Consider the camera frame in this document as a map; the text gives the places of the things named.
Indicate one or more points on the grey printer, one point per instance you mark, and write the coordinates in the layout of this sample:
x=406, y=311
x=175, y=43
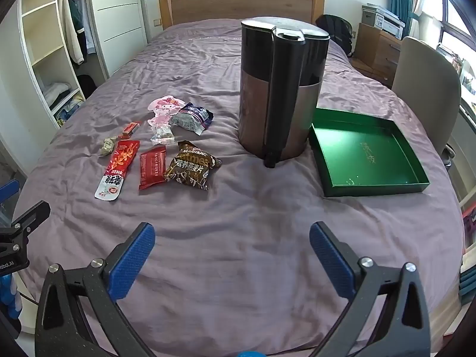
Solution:
x=390, y=26

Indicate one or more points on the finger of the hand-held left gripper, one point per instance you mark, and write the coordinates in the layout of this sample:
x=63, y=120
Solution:
x=9, y=189
x=31, y=215

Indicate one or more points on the wooden headboard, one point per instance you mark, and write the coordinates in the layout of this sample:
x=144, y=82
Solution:
x=223, y=7

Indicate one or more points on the small red candy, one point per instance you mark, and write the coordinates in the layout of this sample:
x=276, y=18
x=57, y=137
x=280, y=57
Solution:
x=130, y=129

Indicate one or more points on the white open shelf unit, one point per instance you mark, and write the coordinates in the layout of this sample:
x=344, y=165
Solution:
x=37, y=44

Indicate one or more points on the wooden nightstand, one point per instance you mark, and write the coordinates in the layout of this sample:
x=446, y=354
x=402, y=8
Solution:
x=379, y=52

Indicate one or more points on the black and brown electric kettle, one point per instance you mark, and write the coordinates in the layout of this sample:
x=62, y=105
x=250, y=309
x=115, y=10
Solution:
x=256, y=81

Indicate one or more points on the dark red snack packet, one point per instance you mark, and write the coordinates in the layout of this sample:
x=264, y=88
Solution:
x=152, y=167

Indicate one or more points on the person's left hand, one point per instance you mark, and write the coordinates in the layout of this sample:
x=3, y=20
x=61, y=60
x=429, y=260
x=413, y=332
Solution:
x=7, y=297

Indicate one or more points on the pink cartoon snack packet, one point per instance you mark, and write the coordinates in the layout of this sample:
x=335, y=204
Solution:
x=163, y=106

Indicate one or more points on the brown oatmeal packet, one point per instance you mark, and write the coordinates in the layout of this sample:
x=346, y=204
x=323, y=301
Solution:
x=191, y=171

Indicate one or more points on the hanging white jacket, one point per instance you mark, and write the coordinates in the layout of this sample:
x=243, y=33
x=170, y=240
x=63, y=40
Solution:
x=72, y=26

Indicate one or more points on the olive green snack packet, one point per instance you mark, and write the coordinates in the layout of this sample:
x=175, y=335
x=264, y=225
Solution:
x=108, y=145

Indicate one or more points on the beige office chair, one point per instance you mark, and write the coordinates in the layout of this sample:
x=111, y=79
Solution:
x=424, y=81

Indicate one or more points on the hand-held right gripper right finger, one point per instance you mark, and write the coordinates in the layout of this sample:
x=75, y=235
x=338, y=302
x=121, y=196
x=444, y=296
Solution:
x=331, y=264

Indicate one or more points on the black backpack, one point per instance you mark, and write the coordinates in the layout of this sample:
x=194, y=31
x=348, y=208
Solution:
x=334, y=29

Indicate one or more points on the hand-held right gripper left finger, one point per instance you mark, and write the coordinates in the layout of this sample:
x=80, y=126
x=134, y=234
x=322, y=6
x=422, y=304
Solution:
x=130, y=264

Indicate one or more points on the white wardrobe drawers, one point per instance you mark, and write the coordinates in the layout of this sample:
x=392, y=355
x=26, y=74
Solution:
x=119, y=18

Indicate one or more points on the long red snack packet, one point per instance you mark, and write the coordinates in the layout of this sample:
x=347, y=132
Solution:
x=119, y=163

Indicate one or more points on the bed with purple sheet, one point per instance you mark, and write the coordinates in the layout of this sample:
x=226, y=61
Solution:
x=223, y=212

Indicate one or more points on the blue and grey snack packet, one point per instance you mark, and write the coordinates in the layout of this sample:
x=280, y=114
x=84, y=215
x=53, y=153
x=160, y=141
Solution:
x=189, y=117

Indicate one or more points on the green tray box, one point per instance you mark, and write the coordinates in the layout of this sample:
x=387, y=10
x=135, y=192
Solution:
x=364, y=156

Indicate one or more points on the teal window curtain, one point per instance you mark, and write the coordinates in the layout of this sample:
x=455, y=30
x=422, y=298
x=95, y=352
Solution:
x=403, y=0

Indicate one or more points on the clear candy wrapper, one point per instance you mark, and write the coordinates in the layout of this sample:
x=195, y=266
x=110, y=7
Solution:
x=163, y=134

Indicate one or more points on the folded clothes pile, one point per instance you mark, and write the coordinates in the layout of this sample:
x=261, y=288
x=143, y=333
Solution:
x=59, y=96

